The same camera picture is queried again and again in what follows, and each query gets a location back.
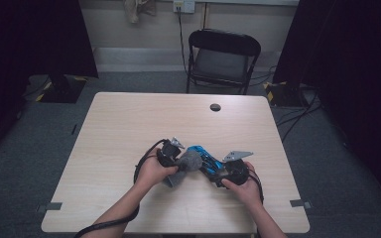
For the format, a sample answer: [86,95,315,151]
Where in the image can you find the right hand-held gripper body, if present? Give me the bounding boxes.
[222,150,255,186]

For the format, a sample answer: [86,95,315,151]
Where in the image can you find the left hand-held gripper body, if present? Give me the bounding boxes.
[156,137,187,168]

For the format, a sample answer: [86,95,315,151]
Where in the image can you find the grey terry cloth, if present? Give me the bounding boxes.
[163,149,203,189]

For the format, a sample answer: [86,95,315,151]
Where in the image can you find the blue toy car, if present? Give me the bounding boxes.
[187,145,228,181]

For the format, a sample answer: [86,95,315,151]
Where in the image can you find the person's right hand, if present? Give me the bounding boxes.
[220,161,263,208]

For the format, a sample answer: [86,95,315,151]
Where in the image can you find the person's left hand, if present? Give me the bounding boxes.
[134,155,180,193]

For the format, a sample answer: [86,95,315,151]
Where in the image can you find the grey tape strip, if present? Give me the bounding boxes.
[289,198,314,210]
[36,201,64,213]

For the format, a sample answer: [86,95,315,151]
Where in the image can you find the black stand base yellow tape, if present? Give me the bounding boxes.
[39,73,88,104]
[262,80,310,109]

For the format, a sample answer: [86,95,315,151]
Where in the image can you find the black folding chair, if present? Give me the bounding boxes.
[186,28,262,96]

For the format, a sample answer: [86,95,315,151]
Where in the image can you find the beige hanging cloth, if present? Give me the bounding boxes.
[122,0,158,25]

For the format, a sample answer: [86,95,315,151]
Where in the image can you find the black curtain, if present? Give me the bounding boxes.
[0,0,99,167]
[272,0,381,212]

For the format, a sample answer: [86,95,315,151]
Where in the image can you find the right hand-held gripper black cable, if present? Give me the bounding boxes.
[247,168,266,204]

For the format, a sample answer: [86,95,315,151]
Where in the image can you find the black floor cables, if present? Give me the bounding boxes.
[275,88,324,144]

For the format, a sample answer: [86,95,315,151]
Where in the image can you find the black power cable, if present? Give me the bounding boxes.
[177,6,191,76]

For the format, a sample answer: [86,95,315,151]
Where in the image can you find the white wall socket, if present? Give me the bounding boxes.
[173,0,196,15]

